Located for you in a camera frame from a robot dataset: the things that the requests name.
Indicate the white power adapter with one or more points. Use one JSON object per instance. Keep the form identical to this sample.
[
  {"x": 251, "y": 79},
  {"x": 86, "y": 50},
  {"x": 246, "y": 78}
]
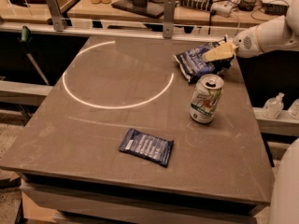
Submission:
[{"x": 223, "y": 10}]

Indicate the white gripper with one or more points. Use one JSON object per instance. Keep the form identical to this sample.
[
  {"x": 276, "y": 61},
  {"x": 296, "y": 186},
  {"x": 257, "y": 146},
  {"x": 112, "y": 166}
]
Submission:
[{"x": 245, "y": 43}]

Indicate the blue chip bag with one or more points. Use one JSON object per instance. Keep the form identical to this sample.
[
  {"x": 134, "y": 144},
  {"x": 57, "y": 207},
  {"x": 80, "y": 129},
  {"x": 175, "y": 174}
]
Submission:
[{"x": 193, "y": 67}]

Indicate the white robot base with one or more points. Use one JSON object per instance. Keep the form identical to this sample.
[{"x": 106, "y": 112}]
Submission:
[{"x": 284, "y": 206}]

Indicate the metal bracket post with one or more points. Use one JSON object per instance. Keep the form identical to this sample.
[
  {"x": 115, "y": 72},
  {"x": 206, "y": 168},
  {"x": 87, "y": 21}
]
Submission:
[
  {"x": 58, "y": 21},
  {"x": 169, "y": 11}
]

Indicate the black monitor stand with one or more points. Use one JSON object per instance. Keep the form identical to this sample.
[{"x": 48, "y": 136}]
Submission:
[{"x": 140, "y": 7}]

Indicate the green handled tool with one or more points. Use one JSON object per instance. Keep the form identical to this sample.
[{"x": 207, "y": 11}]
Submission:
[{"x": 24, "y": 41}]

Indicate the clear sanitizer bottle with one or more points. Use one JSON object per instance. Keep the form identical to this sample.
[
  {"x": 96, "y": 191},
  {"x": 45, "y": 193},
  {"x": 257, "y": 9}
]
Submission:
[{"x": 273, "y": 106}]

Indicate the left metal bracket post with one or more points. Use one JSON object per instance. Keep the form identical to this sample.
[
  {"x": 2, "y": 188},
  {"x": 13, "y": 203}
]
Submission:
[{"x": 58, "y": 21}]

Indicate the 7up soda can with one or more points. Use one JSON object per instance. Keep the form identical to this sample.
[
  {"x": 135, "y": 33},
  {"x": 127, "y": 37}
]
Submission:
[{"x": 207, "y": 93}]

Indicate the right metal bracket post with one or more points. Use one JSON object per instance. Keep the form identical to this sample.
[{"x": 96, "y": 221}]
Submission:
[{"x": 169, "y": 11}]

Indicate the black power strip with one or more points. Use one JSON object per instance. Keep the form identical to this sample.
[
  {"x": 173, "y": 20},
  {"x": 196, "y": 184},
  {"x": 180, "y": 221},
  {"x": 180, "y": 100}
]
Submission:
[{"x": 203, "y": 5}]

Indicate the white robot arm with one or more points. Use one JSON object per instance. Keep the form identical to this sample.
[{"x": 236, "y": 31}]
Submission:
[{"x": 281, "y": 33}]

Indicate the dark blue snack packet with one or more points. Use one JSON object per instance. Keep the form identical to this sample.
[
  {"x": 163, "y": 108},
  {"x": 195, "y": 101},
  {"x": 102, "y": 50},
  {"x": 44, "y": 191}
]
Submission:
[{"x": 147, "y": 146}]

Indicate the black device box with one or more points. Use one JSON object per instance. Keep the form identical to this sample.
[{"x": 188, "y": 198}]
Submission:
[{"x": 274, "y": 9}]

